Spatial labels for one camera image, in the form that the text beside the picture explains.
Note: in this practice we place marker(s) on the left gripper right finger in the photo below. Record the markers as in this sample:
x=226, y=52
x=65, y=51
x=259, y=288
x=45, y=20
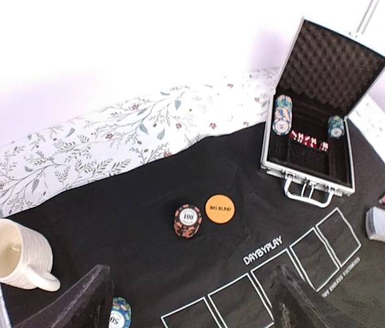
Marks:
x=296, y=304

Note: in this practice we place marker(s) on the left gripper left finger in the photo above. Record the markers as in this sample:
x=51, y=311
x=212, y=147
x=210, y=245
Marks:
x=87, y=303

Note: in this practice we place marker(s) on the blue green 50 chip stack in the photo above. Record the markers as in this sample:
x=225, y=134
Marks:
x=121, y=314

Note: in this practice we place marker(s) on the blue playing card deck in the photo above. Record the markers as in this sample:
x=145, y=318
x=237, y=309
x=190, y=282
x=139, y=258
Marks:
x=375, y=224

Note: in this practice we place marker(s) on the orange big blind button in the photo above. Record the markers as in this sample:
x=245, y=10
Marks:
x=220, y=209

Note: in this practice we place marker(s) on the orange black 100 chip stack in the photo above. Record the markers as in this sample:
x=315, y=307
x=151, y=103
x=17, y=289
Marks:
x=187, y=220

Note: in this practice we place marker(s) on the poker chip row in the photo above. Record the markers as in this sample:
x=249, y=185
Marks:
x=336, y=127
x=282, y=115

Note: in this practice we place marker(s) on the aluminium poker chip case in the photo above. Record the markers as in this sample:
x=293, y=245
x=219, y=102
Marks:
x=326, y=73

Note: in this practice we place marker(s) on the cream ceramic mug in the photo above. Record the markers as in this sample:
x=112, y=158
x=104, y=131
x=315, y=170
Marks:
x=26, y=258

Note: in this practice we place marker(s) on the black poker table mat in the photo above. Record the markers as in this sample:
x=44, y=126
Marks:
x=218, y=277

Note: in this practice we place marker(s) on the floral white tablecloth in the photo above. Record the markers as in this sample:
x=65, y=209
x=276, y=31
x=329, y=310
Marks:
x=127, y=135

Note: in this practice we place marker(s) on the red dice row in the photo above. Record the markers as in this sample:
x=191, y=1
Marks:
x=309, y=141

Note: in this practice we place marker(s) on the right aluminium frame post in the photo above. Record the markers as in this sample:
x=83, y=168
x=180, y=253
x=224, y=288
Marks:
x=367, y=16

